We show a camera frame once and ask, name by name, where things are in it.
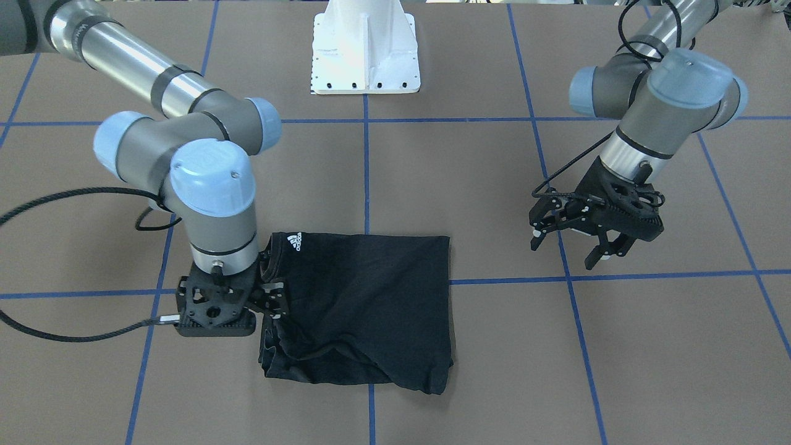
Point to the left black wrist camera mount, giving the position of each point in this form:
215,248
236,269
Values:
620,205

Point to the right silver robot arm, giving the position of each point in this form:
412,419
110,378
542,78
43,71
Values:
196,161

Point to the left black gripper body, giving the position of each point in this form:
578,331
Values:
587,185

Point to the black printed t-shirt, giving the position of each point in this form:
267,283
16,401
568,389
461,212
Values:
363,309

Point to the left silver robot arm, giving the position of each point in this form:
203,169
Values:
661,91

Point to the white pedestal base plate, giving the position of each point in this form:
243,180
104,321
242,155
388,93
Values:
364,47

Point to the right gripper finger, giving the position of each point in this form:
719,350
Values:
269,298

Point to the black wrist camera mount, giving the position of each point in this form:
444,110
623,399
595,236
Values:
194,326
620,205

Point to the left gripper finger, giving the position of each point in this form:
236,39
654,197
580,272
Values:
553,212
606,248

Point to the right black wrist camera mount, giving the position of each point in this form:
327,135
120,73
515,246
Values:
194,326

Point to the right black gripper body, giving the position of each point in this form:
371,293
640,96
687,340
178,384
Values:
272,293

